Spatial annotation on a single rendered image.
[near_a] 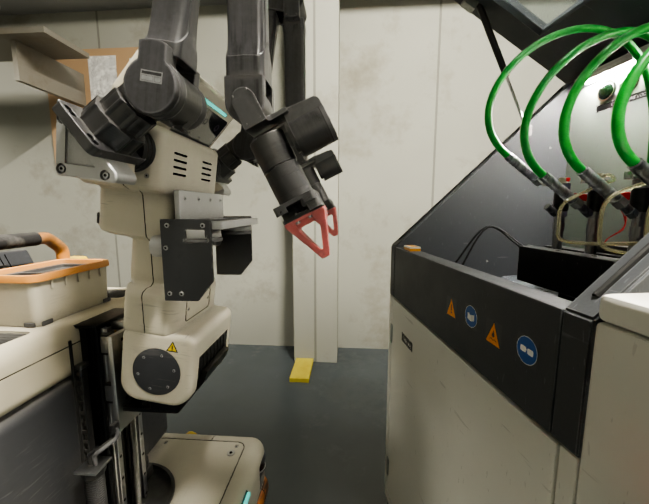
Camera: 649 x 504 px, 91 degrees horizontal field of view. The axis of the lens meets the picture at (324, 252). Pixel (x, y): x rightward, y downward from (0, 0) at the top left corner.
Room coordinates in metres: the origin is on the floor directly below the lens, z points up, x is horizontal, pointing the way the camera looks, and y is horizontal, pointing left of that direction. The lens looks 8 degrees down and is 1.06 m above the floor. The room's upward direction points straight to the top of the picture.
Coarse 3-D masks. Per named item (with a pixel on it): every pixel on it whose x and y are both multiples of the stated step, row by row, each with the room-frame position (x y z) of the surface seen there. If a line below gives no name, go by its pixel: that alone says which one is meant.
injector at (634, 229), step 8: (632, 184) 0.54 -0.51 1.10; (632, 192) 0.54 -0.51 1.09; (640, 192) 0.53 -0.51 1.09; (648, 192) 0.52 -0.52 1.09; (632, 200) 0.53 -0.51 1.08; (640, 200) 0.52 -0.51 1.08; (648, 200) 0.52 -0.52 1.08; (624, 208) 0.53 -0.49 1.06; (632, 208) 0.53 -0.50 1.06; (640, 208) 0.52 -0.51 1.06; (632, 216) 0.53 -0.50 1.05; (640, 216) 0.52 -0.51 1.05; (632, 224) 0.53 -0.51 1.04; (640, 224) 0.53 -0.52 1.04; (632, 232) 0.53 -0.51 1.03; (640, 232) 0.53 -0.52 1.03; (632, 240) 0.53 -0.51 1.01
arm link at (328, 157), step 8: (296, 152) 0.90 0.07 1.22; (328, 152) 0.92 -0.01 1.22; (304, 160) 0.90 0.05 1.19; (312, 160) 0.92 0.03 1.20; (320, 160) 0.92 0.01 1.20; (328, 160) 0.91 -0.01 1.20; (336, 160) 0.91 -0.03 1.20; (320, 168) 0.91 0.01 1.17; (328, 168) 0.91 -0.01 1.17; (336, 168) 0.91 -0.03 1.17; (328, 176) 0.92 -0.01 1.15
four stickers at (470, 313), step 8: (448, 296) 0.63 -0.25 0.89; (448, 304) 0.63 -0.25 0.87; (456, 304) 0.60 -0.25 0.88; (448, 312) 0.62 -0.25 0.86; (472, 312) 0.54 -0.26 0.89; (464, 320) 0.56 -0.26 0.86; (472, 320) 0.54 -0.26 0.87; (488, 320) 0.49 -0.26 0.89; (472, 328) 0.54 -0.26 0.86; (488, 328) 0.49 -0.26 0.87; (496, 328) 0.47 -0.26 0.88; (488, 336) 0.49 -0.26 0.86; (496, 336) 0.47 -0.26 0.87; (520, 336) 0.42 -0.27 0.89; (528, 336) 0.41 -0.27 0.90; (496, 344) 0.47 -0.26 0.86; (520, 344) 0.42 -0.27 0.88; (528, 344) 0.41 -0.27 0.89; (536, 344) 0.39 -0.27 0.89; (520, 352) 0.42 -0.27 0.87; (528, 352) 0.40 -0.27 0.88; (536, 352) 0.39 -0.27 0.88; (520, 360) 0.42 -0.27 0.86; (528, 360) 0.40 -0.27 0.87; (536, 360) 0.39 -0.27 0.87
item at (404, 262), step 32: (416, 256) 0.80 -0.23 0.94; (416, 288) 0.80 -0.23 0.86; (448, 288) 0.63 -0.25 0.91; (480, 288) 0.52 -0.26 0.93; (512, 288) 0.45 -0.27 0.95; (448, 320) 0.62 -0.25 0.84; (480, 320) 0.52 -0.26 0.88; (512, 320) 0.44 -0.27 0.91; (544, 320) 0.38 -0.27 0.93; (480, 352) 0.51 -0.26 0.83; (512, 352) 0.44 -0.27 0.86; (544, 352) 0.38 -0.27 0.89; (512, 384) 0.43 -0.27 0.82; (544, 384) 0.37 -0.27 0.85; (544, 416) 0.37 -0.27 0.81
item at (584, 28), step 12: (588, 24) 0.69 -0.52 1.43; (552, 36) 0.68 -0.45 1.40; (528, 48) 0.68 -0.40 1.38; (636, 48) 0.70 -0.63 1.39; (516, 60) 0.68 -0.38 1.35; (636, 60) 0.71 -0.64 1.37; (504, 72) 0.68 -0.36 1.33; (648, 72) 0.70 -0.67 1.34; (648, 84) 0.71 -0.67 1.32; (492, 96) 0.67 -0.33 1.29; (648, 96) 0.71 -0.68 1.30; (492, 108) 0.67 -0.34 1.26; (648, 108) 0.71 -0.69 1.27; (492, 132) 0.67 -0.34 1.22; (492, 144) 0.68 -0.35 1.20; (648, 144) 0.72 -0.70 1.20; (504, 156) 0.68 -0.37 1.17; (648, 156) 0.71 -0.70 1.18
